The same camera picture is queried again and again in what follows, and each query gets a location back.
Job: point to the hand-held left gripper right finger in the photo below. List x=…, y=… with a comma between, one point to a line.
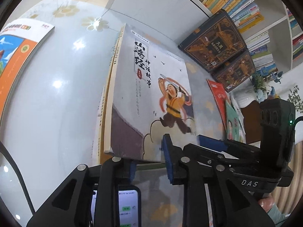
x=168, y=160

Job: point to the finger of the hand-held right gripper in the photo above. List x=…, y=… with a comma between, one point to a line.
x=206, y=155
x=210, y=141

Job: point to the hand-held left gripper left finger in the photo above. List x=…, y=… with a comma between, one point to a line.
x=132, y=170

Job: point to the white warrior picture book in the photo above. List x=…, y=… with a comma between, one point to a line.
x=151, y=99

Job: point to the person's right forearm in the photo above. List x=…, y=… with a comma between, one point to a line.
x=279, y=217

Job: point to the person's right hand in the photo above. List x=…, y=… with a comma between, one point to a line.
x=266, y=204

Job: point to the brown wooden cabinet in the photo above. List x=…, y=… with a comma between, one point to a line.
x=251, y=123

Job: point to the teal book with red figure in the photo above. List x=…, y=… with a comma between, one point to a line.
x=234, y=125

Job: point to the smartphone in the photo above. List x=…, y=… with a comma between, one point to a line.
x=125, y=208

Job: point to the red thin book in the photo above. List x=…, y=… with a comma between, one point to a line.
x=220, y=104

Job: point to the blue artificial flowers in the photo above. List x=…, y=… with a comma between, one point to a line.
x=265, y=82

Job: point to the green fable book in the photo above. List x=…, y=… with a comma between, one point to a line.
x=100, y=123

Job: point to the beige curtain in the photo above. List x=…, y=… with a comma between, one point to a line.
x=291, y=194

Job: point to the dark ornate encyclopedia book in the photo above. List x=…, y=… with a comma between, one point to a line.
x=236, y=73
x=213, y=42

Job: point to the side shelf book row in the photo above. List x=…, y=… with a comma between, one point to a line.
x=296, y=35

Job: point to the orange cartoon book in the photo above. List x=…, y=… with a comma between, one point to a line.
x=14, y=59

